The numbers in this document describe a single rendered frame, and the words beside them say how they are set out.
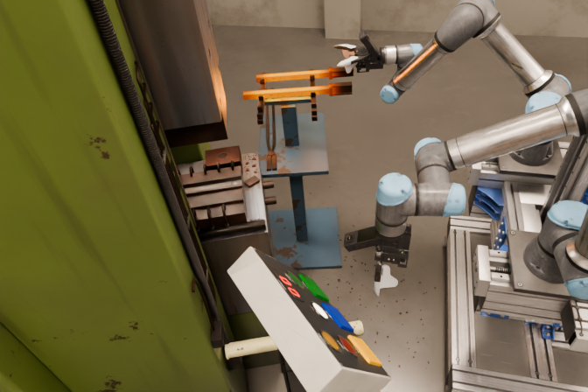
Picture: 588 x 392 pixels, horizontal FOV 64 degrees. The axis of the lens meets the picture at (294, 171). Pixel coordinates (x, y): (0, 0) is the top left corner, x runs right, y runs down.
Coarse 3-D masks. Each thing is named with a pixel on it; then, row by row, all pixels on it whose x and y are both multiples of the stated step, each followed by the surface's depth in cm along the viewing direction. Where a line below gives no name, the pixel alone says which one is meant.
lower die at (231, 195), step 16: (192, 176) 154; (208, 176) 154; (224, 176) 153; (192, 192) 147; (208, 192) 148; (224, 192) 148; (240, 192) 147; (240, 208) 144; (208, 224) 144; (224, 224) 145
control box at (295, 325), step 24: (240, 264) 105; (264, 264) 102; (240, 288) 102; (264, 288) 99; (264, 312) 97; (288, 312) 94; (312, 312) 100; (288, 336) 92; (312, 336) 89; (336, 336) 99; (288, 360) 90; (312, 360) 87; (336, 360) 86; (360, 360) 98; (312, 384) 86; (336, 384) 87; (360, 384) 95; (384, 384) 105
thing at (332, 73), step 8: (296, 72) 199; (304, 72) 198; (312, 72) 198; (320, 72) 197; (328, 72) 197; (336, 72) 196; (344, 72) 197; (352, 72) 198; (256, 80) 199; (272, 80) 199
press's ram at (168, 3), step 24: (120, 0) 90; (144, 0) 90; (168, 0) 91; (192, 0) 92; (144, 24) 93; (168, 24) 94; (192, 24) 95; (144, 48) 97; (168, 48) 98; (192, 48) 98; (216, 48) 131; (144, 72) 100; (168, 72) 101; (192, 72) 102; (216, 72) 119; (168, 96) 105; (192, 96) 106; (216, 96) 108; (168, 120) 110; (192, 120) 111; (216, 120) 112
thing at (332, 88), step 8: (280, 88) 191; (288, 88) 190; (296, 88) 190; (304, 88) 189; (312, 88) 189; (320, 88) 189; (328, 88) 188; (336, 88) 189; (344, 88) 189; (248, 96) 190; (256, 96) 190; (264, 96) 190; (272, 96) 190; (280, 96) 190; (288, 96) 190
